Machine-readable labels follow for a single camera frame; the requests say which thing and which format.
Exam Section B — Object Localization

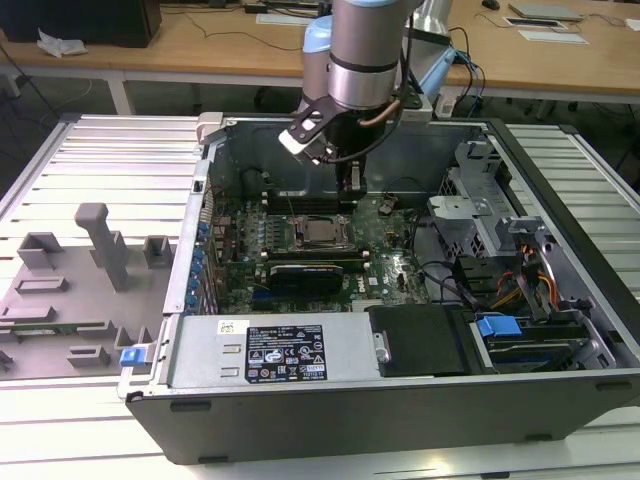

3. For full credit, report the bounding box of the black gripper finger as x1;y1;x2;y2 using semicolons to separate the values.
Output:
352;159;370;214
337;159;354;214

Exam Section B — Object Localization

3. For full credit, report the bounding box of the metal socket cover frame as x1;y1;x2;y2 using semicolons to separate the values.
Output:
294;215;351;251

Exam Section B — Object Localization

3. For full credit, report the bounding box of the CPU socket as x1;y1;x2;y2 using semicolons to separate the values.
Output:
292;214;354;253

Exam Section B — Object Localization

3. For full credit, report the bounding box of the green motherboard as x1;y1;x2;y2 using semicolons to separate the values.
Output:
209;193;432;316

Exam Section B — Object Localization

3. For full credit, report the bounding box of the metal drive cage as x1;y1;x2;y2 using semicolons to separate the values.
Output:
427;139;504;254

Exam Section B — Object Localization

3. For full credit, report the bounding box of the black graphics card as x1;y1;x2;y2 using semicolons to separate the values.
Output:
268;262;346;297

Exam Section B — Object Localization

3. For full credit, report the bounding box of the silver shroud latch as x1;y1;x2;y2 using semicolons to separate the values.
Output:
372;329;392;364

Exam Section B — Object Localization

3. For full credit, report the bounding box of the black plastic shroud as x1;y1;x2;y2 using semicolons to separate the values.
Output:
367;304;474;379

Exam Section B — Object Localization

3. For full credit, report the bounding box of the wooden desk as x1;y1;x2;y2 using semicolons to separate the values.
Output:
0;0;640;106

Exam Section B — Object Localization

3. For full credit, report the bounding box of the blue disk carrier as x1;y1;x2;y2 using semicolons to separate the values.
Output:
477;313;522;351

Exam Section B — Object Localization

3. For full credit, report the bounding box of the grey power supply unit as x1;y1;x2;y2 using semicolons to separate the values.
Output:
169;314;381;389

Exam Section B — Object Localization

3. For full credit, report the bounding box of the open black PC case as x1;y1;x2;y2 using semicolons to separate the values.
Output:
117;112;640;466

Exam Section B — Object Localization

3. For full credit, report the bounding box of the blue case latch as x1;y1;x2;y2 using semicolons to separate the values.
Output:
121;344;154;371

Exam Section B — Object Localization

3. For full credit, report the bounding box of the black box on desk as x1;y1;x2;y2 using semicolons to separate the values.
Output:
0;0;162;49

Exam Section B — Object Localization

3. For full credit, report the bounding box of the grey parts rack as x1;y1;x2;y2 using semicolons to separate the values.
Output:
0;202;176;382

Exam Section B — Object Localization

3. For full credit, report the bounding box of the crumpled white paper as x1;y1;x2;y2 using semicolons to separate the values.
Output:
37;27;89;58

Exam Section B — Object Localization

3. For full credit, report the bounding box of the green RAM stick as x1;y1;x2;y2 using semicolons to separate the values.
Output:
0;324;81;338

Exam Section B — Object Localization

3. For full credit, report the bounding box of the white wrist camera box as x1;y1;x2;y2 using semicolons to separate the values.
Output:
277;112;326;164

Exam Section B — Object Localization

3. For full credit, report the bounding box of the black internal cable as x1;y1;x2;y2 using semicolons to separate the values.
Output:
409;209;481;306

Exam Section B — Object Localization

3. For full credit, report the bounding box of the blue hanging cable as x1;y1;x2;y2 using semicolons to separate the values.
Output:
457;49;487;119

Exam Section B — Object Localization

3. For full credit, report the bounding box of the orange yellow wire bundle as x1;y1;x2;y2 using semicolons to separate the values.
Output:
492;244;559;309

